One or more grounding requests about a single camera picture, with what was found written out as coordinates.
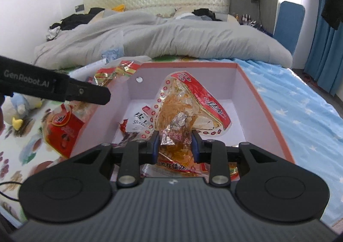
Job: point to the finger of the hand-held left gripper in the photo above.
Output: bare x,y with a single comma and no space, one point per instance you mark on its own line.
91,93

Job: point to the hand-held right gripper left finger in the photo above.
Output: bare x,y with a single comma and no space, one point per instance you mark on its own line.
156,147

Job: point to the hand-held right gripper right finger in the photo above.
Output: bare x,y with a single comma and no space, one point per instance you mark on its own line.
194,147

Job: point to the dark red snack packet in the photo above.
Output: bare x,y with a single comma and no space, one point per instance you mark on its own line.
131,139

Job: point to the white snack packet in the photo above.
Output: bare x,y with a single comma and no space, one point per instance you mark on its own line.
142,123

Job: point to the large red label snack packet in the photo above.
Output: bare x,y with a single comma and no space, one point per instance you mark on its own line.
64,127

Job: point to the clear red trimmed snack packet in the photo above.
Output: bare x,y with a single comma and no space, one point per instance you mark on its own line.
187,102

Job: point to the orange cardboard box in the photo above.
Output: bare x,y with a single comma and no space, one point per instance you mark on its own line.
246,89

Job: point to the white duck plush toy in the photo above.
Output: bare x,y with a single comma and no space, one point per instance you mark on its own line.
20,108

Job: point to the crumpled light blue bag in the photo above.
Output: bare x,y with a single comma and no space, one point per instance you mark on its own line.
112,56

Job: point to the fruit printed bed sheet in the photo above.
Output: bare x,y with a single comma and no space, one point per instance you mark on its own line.
24,151

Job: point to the black clothes pile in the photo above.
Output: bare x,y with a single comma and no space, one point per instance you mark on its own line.
77,19

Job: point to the orange pillow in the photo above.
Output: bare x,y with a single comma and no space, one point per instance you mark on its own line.
119,7

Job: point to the grey duvet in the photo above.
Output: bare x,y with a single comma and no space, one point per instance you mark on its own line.
160,36

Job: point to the light blue star sheet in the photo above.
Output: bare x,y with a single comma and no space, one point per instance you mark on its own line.
302,124

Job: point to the black garment on pillow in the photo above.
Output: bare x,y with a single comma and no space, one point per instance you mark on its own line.
206,14

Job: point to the bedside bottles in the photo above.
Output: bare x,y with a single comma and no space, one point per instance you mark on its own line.
246,19

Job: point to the blue chair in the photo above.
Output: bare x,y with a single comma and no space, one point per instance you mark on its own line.
289,25

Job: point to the blue curtain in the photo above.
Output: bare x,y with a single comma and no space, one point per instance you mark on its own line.
324,54

